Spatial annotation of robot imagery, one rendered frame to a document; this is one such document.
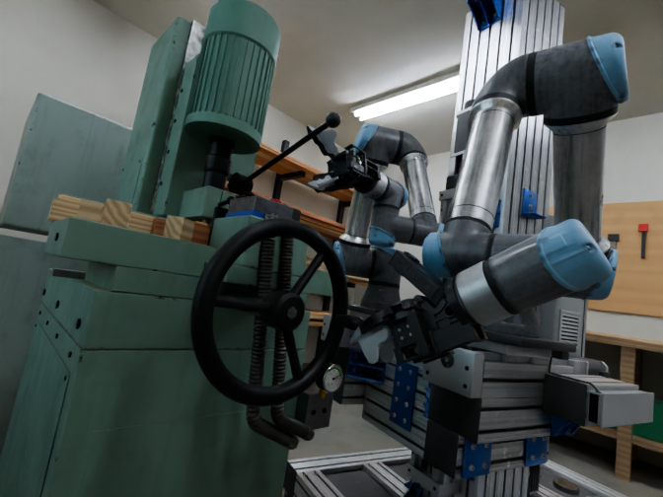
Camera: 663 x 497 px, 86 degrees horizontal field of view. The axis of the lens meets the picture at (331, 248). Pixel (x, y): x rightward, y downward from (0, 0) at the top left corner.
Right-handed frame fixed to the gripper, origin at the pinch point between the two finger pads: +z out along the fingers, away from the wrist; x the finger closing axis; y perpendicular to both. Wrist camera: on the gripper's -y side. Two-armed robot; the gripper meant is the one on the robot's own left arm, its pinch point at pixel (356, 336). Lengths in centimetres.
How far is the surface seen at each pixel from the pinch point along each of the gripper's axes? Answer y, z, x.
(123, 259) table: -17.7, 17.1, -30.5
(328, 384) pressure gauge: 2.9, 21.9, 13.3
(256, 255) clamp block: -16.5, 6.8, -12.8
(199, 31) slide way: -90, 13, -16
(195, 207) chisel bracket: -37.6, 23.6, -14.8
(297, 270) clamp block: -15.5, 7.4, -3.2
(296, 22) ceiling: -247, 43, 78
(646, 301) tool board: -25, -30, 316
